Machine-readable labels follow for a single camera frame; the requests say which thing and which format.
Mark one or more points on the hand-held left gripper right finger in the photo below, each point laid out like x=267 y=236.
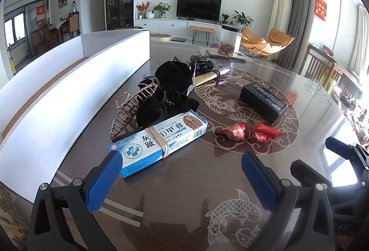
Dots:
x=258 y=179

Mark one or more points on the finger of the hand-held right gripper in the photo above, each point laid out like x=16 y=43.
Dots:
x=310 y=171
x=340 y=146

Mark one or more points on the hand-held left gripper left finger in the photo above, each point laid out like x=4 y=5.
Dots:
x=103 y=179

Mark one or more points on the red foil candy packet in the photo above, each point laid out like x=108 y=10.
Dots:
x=235 y=132

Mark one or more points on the blue white medicine box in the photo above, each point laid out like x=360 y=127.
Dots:
x=144 y=141

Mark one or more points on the gold hair claw clip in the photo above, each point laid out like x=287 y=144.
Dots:
x=126 y=115

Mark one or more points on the black rectangular box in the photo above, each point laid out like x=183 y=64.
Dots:
x=259 y=101

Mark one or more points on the white cardboard box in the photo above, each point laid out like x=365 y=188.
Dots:
x=72 y=89

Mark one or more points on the small brown vial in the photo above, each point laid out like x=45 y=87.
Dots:
x=219 y=83

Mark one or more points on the black velvet hair scrunchie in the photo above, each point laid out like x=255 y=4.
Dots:
x=170 y=75

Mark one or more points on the brown patterned glass desktop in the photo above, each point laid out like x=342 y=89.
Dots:
x=184 y=196

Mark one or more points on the cluttered wooden sideboard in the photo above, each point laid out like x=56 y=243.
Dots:
x=353 y=101

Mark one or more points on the wooden slatted chair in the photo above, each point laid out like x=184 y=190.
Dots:
x=317 y=66

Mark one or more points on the floral printed cloth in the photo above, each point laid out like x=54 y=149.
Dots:
x=11 y=219

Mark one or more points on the rhinestone tiara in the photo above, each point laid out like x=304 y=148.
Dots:
x=192 y=80

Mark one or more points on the black hair accessory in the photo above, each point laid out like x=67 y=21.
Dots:
x=206 y=65

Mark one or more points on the orange lounge chair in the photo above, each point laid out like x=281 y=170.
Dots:
x=276 y=37

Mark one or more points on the flat wooden board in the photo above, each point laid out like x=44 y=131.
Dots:
x=213 y=52

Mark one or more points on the purple floor mat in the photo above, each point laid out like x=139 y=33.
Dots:
x=214 y=45

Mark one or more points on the clear plastic jar black lid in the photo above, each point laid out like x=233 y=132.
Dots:
x=230 y=37

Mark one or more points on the grey curtain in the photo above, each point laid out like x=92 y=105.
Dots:
x=297 y=8

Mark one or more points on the yellow bottle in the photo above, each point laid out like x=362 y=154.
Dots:
x=12 y=65

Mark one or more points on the covered floor air conditioner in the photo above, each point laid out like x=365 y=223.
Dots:
x=284 y=6

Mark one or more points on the round beige floor cushion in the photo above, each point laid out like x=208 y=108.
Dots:
x=160 y=37

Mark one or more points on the tan back dining chair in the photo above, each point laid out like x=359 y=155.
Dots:
x=74 y=24

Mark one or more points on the dark flat floor scale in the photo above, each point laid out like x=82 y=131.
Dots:
x=178 y=40

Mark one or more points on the wooden bench black legs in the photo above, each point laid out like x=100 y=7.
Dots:
x=201 y=28

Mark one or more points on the large leafy potted plant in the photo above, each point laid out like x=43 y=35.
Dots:
x=242 y=19

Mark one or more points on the small potted plant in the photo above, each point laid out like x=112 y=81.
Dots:
x=225 y=18

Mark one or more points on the white television cabinet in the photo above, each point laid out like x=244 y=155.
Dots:
x=161 y=24

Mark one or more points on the white round vase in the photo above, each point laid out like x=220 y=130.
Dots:
x=149 y=15

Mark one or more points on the red flowers in vase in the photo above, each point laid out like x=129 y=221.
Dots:
x=142 y=7

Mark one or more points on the red paper window decoration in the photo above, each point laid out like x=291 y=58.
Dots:
x=41 y=13

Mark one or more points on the green potted plant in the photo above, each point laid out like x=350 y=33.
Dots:
x=162 y=8

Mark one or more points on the black flat television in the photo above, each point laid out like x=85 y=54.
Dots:
x=199 y=8

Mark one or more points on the clear frame eyeglasses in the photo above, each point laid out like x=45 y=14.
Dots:
x=317 y=91

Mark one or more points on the red wall hanging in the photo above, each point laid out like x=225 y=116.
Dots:
x=321 y=8

